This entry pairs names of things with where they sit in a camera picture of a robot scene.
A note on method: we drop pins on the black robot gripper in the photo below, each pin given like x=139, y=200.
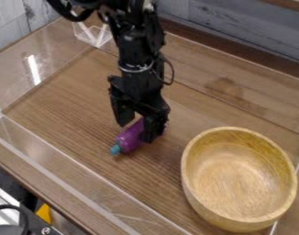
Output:
x=137, y=95

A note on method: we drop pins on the purple toy eggplant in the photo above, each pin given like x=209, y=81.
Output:
x=129, y=141

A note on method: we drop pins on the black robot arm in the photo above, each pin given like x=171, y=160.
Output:
x=139, y=38

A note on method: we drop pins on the brown wooden bowl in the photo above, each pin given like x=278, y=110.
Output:
x=238, y=178

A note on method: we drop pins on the black device with yellow label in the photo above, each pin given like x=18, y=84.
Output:
x=30, y=224

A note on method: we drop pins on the clear acrylic corner bracket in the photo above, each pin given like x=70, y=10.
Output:
x=94, y=35

